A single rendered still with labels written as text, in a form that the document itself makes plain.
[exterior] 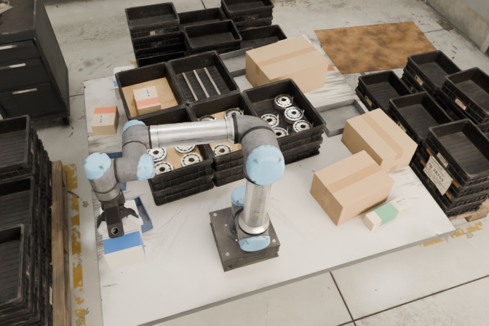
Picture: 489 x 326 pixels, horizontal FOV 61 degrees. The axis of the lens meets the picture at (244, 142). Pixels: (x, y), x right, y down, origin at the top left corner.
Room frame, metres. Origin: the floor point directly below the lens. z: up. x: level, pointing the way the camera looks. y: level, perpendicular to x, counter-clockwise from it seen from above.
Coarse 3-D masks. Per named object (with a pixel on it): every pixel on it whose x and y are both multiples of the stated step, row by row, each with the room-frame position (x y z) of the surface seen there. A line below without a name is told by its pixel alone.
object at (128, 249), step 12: (132, 204) 0.83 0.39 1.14; (132, 228) 0.73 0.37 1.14; (108, 240) 0.69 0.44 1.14; (120, 240) 0.69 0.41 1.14; (132, 240) 0.69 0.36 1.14; (108, 252) 0.65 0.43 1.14; (120, 252) 0.65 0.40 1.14; (132, 252) 0.65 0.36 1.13; (144, 252) 0.68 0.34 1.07; (108, 264) 0.63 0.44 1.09; (120, 264) 0.64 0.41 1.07
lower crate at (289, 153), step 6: (312, 144) 1.43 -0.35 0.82; (318, 144) 1.45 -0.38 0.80; (294, 150) 1.39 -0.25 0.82; (300, 150) 1.41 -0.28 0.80; (306, 150) 1.44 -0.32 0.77; (312, 150) 1.44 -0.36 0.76; (318, 150) 1.47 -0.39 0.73; (288, 156) 1.39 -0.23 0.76; (294, 156) 1.41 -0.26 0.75; (300, 156) 1.42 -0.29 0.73; (306, 156) 1.44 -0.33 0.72; (288, 162) 1.39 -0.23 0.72
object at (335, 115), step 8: (328, 104) 1.81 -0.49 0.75; (336, 104) 1.83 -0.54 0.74; (344, 104) 1.85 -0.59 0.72; (352, 104) 1.87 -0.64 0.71; (320, 112) 1.79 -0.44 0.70; (328, 112) 1.79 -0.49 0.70; (336, 112) 1.80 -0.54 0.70; (344, 112) 1.80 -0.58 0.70; (352, 112) 1.80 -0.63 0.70; (360, 112) 1.79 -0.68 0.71; (328, 120) 1.73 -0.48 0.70; (336, 120) 1.73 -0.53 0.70; (344, 120) 1.73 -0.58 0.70; (328, 128) 1.66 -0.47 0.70; (336, 128) 1.66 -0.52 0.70; (328, 136) 1.60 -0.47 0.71
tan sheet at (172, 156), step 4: (168, 148) 1.37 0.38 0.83; (172, 148) 1.37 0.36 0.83; (196, 148) 1.38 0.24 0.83; (168, 152) 1.35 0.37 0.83; (172, 152) 1.35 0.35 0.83; (196, 152) 1.35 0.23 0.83; (168, 156) 1.32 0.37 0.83; (172, 156) 1.32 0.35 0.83; (176, 156) 1.32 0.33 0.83; (180, 156) 1.32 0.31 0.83; (168, 160) 1.30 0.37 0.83; (172, 160) 1.30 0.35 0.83; (176, 160) 1.30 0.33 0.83; (180, 160) 1.30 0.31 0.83; (176, 164) 1.27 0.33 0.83; (180, 164) 1.27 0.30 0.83; (176, 168) 1.25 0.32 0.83
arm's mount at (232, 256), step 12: (216, 216) 1.01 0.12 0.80; (228, 216) 1.00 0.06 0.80; (216, 228) 0.94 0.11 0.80; (228, 228) 0.94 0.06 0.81; (216, 240) 0.92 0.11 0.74; (228, 240) 0.88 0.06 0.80; (276, 240) 0.89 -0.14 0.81; (228, 252) 0.83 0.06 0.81; (240, 252) 0.83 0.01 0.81; (252, 252) 0.83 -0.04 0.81; (264, 252) 0.85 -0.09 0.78; (276, 252) 0.87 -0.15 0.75; (228, 264) 0.80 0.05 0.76; (240, 264) 0.81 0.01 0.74
